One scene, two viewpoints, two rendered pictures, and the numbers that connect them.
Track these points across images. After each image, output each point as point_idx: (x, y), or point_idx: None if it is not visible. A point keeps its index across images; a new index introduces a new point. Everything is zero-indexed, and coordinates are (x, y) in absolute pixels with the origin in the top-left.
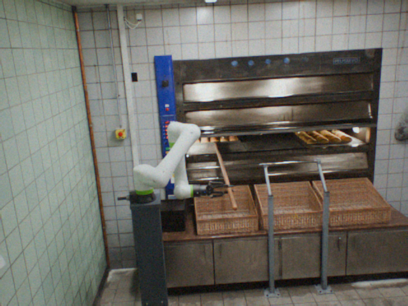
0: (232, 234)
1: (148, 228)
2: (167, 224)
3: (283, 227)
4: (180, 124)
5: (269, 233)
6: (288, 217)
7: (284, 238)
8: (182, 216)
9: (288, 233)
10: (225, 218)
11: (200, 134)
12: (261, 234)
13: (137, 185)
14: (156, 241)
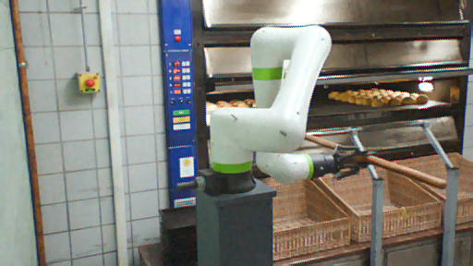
0: (314, 256)
1: (249, 249)
2: (194, 252)
3: (385, 235)
4: (286, 29)
5: (376, 245)
6: (393, 217)
7: (390, 252)
8: None
9: (397, 244)
10: (302, 228)
11: (240, 84)
12: (358, 250)
13: (226, 151)
14: None
